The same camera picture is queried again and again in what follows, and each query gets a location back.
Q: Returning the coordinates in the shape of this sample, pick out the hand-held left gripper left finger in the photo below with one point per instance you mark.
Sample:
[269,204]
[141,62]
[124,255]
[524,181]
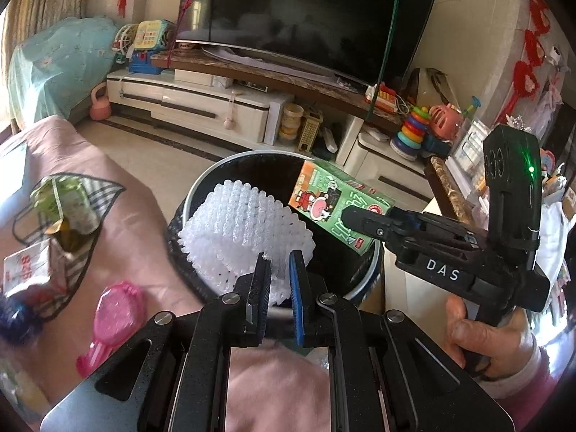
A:
[263,290]

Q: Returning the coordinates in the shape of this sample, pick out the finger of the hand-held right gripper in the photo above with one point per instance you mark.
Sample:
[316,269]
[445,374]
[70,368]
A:
[364,222]

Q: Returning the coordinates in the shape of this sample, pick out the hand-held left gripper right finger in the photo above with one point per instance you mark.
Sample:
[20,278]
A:
[297,299]

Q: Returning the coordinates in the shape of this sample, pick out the green drink carton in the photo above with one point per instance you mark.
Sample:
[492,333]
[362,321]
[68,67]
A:
[328,202]

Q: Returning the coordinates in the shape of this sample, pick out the black round trash bin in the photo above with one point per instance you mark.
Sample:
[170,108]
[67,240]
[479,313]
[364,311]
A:
[360,274]

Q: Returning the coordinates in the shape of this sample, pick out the white foam fruit net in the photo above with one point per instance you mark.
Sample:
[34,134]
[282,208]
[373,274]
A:
[234,229]

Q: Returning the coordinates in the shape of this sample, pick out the pink hairbrush package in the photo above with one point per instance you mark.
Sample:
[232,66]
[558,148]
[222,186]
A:
[114,319]

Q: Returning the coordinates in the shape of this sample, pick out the person's right forearm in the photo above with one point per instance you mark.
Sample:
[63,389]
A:
[531,396]

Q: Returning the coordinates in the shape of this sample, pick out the person's right hand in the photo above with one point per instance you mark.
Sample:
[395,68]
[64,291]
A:
[488,342]

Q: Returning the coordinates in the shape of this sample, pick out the stacked yellow jars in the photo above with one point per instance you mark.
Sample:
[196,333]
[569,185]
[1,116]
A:
[291,121]

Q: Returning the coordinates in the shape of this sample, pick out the pink tablecloth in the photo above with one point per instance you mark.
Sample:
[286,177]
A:
[144,252]

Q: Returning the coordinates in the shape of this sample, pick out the red toy phone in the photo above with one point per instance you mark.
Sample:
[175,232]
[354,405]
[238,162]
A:
[382,99]

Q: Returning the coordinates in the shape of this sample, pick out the pink pig toy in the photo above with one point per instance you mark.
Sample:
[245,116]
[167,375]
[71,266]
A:
[445,119]

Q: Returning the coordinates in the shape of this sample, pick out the pink drawer pendant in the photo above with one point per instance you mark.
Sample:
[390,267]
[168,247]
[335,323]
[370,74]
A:
[228,121]

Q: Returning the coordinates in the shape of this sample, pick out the white television stand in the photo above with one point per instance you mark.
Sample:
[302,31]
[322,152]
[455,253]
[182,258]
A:
[216,108]

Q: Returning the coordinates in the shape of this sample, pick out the black television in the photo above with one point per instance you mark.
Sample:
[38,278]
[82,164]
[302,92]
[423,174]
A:
[310,13]

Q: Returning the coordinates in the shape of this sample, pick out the crumpled green snack packet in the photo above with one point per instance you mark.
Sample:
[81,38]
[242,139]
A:
[63,207]

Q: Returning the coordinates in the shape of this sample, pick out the crumpled white red carton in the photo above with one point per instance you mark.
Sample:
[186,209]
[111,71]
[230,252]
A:
[31,265]

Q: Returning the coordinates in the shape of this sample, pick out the red paper cut decoration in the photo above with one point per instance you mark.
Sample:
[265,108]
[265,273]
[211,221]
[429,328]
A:
[533,45]

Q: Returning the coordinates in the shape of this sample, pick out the pink kettlebell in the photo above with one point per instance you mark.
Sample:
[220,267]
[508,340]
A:
[101,107]

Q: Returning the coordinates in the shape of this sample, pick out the toy cash register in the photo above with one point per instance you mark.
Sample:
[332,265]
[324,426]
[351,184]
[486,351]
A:
[148,45]

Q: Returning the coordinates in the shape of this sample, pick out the pink hanging ribbon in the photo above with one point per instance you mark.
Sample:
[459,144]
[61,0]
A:
[182,9]

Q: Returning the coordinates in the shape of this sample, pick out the white toy fan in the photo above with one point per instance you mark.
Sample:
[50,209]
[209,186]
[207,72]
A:
[123,40]

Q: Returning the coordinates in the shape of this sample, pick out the teal floral cover cloth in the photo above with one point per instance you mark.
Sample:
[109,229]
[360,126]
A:
[54,67]

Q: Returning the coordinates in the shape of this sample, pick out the beige patterned curtain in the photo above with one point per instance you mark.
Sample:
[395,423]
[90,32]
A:
[40,13]

